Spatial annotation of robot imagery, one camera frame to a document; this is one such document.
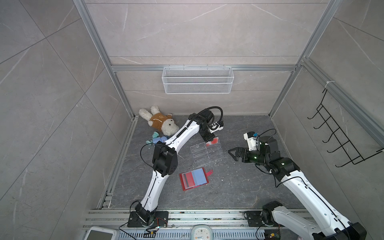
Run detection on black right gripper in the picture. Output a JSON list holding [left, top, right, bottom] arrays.
[[228, 147, 270, 167]]

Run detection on white card red circle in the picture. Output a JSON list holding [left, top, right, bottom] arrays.
[[206, 137, 220, 148]]

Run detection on clear acrylic tiered card stand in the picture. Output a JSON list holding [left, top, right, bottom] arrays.
[[190, 142, 224, 168]]

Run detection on red leather card holder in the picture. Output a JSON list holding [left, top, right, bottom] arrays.
[[179, 167, 213, 191]]

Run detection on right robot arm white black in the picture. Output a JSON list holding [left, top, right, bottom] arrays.
[[228, 134, 367, 240]]

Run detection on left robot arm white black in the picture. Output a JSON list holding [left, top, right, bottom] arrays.
[[135, 106, 224, 226]]

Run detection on white plastic card sleeves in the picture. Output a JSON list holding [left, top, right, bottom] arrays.
[[192, 168, 208, 187]]

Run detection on white teddy bear brown shirt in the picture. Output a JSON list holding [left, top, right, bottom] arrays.
[[139, 106, 180, 137]]

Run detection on teal toy piece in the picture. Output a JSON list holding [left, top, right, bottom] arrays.
[[146, 132, 161, 144]]

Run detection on white round device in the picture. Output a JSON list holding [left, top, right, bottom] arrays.
[[190, 225, 214, 240]]

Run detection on white tablet corner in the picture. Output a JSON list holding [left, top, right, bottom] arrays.
[[84, 226, 118, 240]]

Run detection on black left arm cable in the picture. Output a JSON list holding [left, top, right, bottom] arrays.
[[191, 106, 224, 127]]

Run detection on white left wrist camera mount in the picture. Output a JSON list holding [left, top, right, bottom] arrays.
[[209, 121, 224, 133]]

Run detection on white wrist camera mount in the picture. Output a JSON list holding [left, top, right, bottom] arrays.
[[244, 131, 260, 151], [209, 121, 224, 133]]

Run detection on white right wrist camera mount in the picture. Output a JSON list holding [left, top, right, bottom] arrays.
[[244, 131, 260, 151]]

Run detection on blue toy camera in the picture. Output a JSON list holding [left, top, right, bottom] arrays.
[[153, 136, 168, 144]]

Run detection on white wire mesh basket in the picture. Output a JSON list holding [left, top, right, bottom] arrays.
[[162, 68, 235, 95]]

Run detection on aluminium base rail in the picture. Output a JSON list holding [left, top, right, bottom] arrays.
[[80, 208, 334, 240]]

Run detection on horizontal aluminium wall rail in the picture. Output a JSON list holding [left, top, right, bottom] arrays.
[[111, 64, 298, 72]]

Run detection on black wire hook rack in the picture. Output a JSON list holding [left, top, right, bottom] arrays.
[[307, 89, 384, 168]]

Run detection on right wall aluminium rail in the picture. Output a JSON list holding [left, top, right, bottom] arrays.
[[302, 58, 384, 146]]

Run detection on left aluminium corner post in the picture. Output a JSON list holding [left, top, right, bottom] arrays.
[[74, 0, 135, 119]]

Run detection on vertical aluminium corner post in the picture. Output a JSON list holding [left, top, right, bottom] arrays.
[[269, 0, 343, 119]]

